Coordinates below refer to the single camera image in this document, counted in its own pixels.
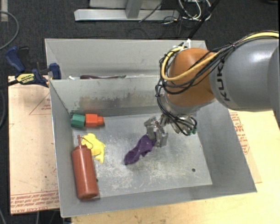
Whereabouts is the orange block with knob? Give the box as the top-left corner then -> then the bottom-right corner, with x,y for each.
84,113 -> 105,129

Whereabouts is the yellow cloth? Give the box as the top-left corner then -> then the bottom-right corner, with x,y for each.
81,132 -> 107,165

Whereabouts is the green hexagonal block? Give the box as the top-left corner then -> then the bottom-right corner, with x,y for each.
70,113 -> 87,129

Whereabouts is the red-brown squeeze bottle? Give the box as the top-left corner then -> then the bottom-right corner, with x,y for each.
70,134 -> 100,201

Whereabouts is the grey metal bin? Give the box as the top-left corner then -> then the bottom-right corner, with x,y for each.
44,31 -> 258,219

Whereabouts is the brown cardboard board, red print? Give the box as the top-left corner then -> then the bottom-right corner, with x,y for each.
5,67 -> 264,216

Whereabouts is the purple cloth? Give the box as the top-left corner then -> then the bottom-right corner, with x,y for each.
122,134 -> 157,166

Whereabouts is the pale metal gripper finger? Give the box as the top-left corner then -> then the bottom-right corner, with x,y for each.
154,129 -> 169,148
143,116 -> 159,140

